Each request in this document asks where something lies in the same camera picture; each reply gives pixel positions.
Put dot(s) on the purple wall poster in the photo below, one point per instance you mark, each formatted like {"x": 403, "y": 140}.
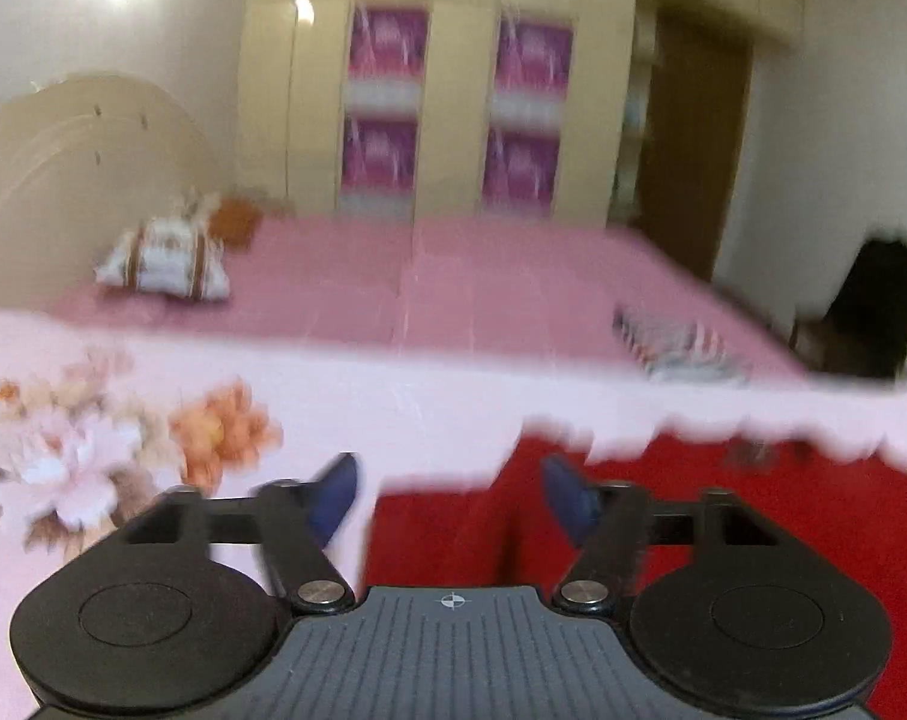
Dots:
{"x": 521, "y": 169}
{"x": 387, "y": 45}
{"x": 378, "y": 161}
{"x": 532, "y": 52}

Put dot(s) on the striped folded cloth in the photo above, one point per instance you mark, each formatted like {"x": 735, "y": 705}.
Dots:
{"x": 682, "y": 345}

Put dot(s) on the brown wooden door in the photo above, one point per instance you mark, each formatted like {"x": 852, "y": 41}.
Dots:
{"x": 693, "y": 150}

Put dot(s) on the cream open shelf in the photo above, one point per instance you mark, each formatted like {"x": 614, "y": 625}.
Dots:
{"x": 633, "y": 127}

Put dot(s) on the floral white bedsheet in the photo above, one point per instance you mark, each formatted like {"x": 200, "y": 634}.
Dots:
{"x": 85, "y": 360}

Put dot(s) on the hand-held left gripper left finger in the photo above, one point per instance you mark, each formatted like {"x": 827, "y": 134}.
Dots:
{"x": 335, "y": 499}

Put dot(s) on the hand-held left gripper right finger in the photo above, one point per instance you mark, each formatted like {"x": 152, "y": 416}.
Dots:
{"x": 569, "y": 499}

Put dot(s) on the cream overhead cabinet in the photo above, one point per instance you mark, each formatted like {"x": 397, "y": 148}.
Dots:
{"x": 723, "y": 0}

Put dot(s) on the red sequined sweater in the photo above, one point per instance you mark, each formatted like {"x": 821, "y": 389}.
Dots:
{"x": 821, "y": 495}

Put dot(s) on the cream arched headboard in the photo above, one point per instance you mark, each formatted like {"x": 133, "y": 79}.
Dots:
{"x": 70, "y": 165}

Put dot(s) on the pink bedsheet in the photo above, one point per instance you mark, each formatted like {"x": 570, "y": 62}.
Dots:
{"x": 461, "y": 277}

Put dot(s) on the black backpack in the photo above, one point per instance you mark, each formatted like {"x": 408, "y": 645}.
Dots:
{"x": 873, "y": 307}

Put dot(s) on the patterned white pillow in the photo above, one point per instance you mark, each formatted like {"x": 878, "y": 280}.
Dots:
{"x": 196, "y": 206}
{"x": 164, "y": 259}

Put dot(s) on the cream wardrobe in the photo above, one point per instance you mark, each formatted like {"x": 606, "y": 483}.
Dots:
{"x": 453, "y": 75}

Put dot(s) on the orange pillow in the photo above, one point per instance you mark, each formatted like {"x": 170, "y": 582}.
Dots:
{"x": 237, "y": 221}

